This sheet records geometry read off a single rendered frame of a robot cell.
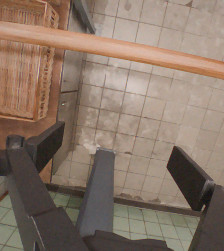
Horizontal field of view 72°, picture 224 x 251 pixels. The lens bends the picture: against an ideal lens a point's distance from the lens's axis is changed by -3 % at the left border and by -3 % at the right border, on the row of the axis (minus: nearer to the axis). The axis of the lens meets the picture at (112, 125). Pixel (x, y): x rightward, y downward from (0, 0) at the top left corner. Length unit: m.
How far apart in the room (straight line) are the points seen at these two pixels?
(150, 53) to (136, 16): 1.32
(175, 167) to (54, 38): 0.27
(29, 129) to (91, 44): 0.86
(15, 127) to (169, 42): 1.37
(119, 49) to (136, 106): 1.24
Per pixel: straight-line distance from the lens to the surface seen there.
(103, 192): 1.05
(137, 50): 0.29
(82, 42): 0.29
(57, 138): 0.17
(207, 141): 1.83
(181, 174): 0.18
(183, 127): 1.67
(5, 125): 1.16
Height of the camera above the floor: 1.49
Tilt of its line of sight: 75 degrees down
